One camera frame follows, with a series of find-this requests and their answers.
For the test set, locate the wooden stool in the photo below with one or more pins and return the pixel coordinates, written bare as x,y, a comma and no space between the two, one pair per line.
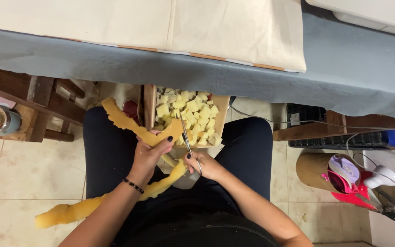
29,106

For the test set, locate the red shoe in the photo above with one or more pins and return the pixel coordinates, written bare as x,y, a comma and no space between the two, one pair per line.
131,109

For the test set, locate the wooden table beam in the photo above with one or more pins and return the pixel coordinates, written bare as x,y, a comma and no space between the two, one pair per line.
341,125

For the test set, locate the white hot glue gun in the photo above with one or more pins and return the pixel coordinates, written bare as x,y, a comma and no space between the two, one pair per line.
384,176

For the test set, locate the person's legs in dark trousers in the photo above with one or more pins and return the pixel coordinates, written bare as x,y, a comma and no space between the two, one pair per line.
180,192

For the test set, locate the cream fabric sheet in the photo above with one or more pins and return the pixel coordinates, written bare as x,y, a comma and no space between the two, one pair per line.
142,27

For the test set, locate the person's right hand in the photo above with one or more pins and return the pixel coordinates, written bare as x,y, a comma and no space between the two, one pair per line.
208,167

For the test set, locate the grey table cloth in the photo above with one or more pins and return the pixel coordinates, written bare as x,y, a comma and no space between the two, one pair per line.
197,73

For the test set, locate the person's left hand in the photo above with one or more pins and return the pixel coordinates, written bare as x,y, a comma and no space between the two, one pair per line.
146,156

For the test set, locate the person's right fingers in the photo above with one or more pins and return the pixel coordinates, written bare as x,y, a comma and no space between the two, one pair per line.
192,162

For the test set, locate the brown cylindrical container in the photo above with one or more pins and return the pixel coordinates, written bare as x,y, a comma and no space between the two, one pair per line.
324,171

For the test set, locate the long yellow foam strip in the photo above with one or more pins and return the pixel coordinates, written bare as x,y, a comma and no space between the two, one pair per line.
129,164

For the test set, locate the metal scissors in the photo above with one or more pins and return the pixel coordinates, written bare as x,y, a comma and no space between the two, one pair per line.
189,144

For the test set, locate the black plastic crate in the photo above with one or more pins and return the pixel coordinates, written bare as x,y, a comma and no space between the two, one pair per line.
334,132

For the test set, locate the cardboard box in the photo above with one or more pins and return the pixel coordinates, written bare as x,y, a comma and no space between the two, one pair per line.
187,118

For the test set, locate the pile of yellow foam cubes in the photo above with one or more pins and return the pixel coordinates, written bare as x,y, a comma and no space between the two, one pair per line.
189,115

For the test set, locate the red plastic tray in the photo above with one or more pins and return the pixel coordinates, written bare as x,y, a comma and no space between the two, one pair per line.
353,194

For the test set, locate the white appliance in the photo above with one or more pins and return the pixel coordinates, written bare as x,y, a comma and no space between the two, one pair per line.
365,12

